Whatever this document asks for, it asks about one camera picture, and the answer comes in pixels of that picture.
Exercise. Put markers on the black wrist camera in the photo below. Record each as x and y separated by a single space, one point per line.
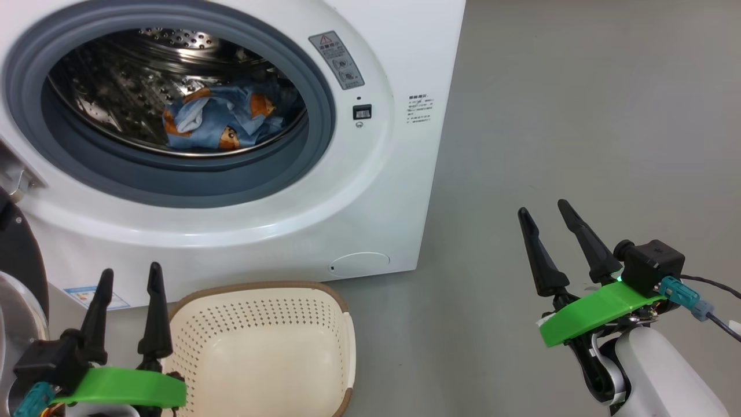
651 266
52 359

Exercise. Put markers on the cream perforated laundry basket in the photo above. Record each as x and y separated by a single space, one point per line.
260 359

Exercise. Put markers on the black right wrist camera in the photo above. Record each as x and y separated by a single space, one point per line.
651 266

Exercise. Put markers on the round white filter cover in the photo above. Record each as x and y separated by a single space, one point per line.
359 264

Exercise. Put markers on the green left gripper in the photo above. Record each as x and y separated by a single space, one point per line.
127 388

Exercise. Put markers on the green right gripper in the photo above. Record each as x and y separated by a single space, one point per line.
596 310

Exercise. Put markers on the grey warning sticker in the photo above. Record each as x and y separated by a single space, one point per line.
337 61

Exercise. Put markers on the black door latch socket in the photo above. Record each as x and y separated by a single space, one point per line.
362 112

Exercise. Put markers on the blue energy label sticker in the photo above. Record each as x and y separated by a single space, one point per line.
95 298

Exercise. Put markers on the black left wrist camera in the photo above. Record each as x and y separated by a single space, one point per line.
52 359

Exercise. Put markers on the white front-load washing machine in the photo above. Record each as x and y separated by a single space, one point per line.
370 191

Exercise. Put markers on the perforated steel washer drum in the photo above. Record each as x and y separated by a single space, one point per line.
116 87

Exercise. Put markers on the washing machine glass door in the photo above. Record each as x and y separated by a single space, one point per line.
23 260

